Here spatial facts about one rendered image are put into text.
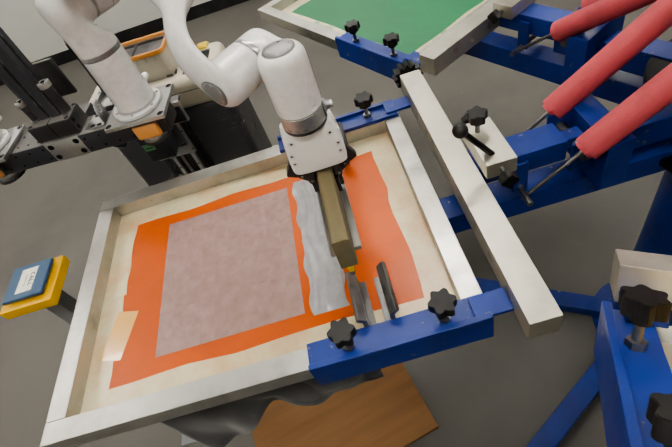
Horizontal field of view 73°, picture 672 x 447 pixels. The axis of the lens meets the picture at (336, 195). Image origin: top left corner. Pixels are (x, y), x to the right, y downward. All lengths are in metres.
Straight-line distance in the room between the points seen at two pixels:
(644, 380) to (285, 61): 0.54
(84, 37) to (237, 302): 0.64
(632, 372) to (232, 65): 0.60
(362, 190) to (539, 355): 1.05
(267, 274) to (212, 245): 0.17
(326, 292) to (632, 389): 0.53
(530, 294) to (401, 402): 1.09
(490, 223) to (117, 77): 0.87
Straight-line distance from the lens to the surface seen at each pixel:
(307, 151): 0.77
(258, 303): 0.93
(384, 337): 0.77
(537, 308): 0.74
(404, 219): 0.95
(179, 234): 1.14
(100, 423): 0.95
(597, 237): 2.13
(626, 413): 0.47
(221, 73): 0.70
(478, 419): 1.76
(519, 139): 0.96
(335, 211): 0.75
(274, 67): 0.67
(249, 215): 1.07
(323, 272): 0.90
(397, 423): 1.75
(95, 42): 1.16
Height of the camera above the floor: 1.69
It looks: 46 degrees down
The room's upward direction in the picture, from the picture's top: 21 degrees counter-clockwise
